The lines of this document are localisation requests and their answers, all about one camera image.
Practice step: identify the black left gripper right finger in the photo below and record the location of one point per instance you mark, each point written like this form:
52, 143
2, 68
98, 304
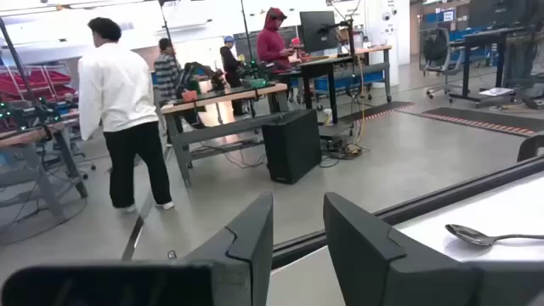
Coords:
374, 272

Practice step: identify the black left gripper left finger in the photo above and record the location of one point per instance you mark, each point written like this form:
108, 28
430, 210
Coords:
238, 263

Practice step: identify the glossy black spoon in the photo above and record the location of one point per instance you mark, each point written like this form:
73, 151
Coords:
467, 235

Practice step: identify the background black robot arm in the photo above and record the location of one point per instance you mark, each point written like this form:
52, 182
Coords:
255, 81
200, 70

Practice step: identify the black computer tower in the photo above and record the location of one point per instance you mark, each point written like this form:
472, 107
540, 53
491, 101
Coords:
291, 146

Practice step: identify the black striped floor mat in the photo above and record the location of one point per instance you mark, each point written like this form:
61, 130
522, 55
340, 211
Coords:
382, 109
476, 117

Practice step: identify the wooden-top grey workbench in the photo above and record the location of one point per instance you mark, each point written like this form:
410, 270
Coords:
25, 137
221, 98

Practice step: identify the blue storage bins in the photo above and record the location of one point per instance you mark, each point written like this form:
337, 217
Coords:
340, 81

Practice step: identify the person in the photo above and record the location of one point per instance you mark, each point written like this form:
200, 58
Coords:
230, 64
166, 72
115, 85
270, 47

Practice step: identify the workbench with monitor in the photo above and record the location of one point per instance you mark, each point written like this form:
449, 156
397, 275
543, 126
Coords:
323, 68

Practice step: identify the black standing desk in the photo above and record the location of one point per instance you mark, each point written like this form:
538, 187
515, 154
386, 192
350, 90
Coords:
466, 68

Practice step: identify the white column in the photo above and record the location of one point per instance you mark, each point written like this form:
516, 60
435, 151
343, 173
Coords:
387, 42

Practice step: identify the grey office chair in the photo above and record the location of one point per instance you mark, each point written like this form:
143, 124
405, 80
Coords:
435, 47

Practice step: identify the black computer monitor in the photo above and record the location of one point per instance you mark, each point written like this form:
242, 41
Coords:
319, 32

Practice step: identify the red bin rack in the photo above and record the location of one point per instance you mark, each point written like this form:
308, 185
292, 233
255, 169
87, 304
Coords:
38, 81

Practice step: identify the black station frame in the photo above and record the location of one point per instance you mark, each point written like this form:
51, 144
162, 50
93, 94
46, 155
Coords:
246, 30
18, 64

